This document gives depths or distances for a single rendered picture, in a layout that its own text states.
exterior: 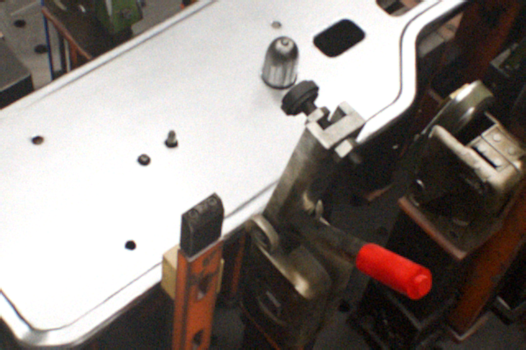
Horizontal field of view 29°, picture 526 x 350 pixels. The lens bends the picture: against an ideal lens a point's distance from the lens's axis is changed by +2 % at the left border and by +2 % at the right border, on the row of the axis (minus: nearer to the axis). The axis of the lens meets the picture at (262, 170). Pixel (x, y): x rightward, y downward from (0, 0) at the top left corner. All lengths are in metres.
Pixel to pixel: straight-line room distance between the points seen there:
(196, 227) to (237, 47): 0.36
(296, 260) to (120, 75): 0.26
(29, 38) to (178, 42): 0.43
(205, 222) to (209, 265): 0.06
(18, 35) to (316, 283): 0.70
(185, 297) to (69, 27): 0.42
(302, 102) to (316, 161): 0.04
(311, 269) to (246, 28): 0.29
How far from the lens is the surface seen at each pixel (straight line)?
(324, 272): 0.78
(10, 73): 0.97
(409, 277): 0.68
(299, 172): 0.69
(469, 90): 0.83
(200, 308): 0.74
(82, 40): 1.04
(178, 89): 0.93
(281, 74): 0.92
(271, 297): 0.83
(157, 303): 1.11
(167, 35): 0.97
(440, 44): 1.02
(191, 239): 0.64
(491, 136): 0.86
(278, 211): 0.75
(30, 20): 1.38
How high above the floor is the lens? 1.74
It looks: 57 degrees down
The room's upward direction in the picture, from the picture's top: 10 degrees clockwise
